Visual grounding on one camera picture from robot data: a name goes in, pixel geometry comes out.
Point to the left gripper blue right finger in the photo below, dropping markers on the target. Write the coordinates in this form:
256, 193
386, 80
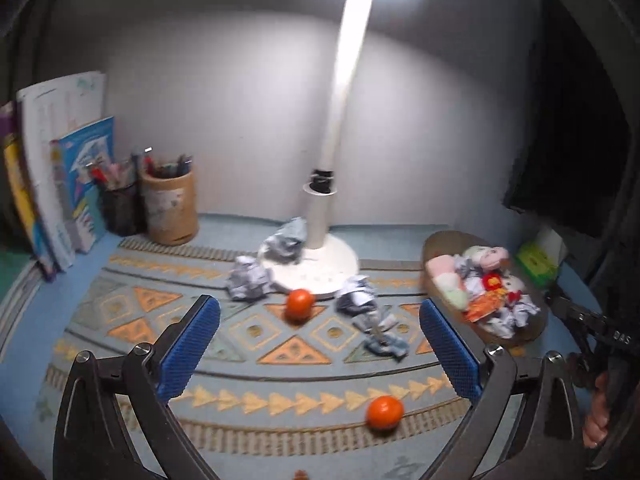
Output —
544, 441

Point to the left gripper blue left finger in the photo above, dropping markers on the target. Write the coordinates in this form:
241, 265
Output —
91, 438

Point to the paper ball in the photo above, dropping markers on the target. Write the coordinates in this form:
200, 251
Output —
509, 319

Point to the red snack pouch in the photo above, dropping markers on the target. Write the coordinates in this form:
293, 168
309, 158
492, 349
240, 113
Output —
485, 305

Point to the pastel dango plush toy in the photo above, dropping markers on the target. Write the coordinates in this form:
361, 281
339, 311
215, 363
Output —
458, 278

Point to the paper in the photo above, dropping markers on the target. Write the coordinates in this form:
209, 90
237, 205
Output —
357, 296
287, 244
248, 280

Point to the white kitty fries plush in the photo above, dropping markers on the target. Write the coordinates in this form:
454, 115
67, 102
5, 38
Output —
511, 288

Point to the person's right hand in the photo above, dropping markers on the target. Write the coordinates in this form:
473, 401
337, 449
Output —
595, 429

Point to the green tissue pack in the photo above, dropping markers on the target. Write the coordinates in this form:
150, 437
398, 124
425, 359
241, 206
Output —
542, 257

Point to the stacked books flat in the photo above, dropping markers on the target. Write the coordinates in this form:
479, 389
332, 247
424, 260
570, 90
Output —
20, 279

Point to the orange tangerine front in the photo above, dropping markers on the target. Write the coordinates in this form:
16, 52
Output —
384, 413

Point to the dark monitor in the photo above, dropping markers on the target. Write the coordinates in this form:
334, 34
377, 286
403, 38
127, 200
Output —
578, 140

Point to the patterned blue woven mat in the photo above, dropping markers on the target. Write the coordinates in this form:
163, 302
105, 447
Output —
269, 399

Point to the black mesh pen holder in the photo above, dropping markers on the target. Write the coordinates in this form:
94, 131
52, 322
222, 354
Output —
122, 209

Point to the cork pen holder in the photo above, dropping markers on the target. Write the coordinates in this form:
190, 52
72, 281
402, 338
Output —
170, 208

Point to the orange tangerine near lamp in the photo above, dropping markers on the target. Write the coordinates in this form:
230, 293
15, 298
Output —
299, 305

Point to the white desk lamp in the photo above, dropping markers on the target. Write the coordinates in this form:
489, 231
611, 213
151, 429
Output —
326, 261

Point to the blue cover workbook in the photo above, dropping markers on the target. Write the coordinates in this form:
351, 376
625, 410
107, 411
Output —
72, 157

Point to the yellow cover book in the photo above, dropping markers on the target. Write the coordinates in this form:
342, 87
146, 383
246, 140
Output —
20, 189

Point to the white tall book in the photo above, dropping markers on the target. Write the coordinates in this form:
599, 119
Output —
49, 111

